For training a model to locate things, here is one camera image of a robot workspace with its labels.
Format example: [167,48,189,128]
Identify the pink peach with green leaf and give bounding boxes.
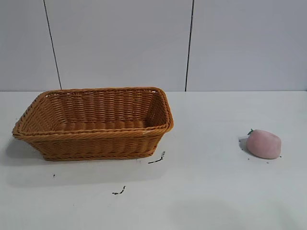
[246,128,282,160]

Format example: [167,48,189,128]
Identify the brown woven wicker basket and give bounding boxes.
[12,86,175,161]

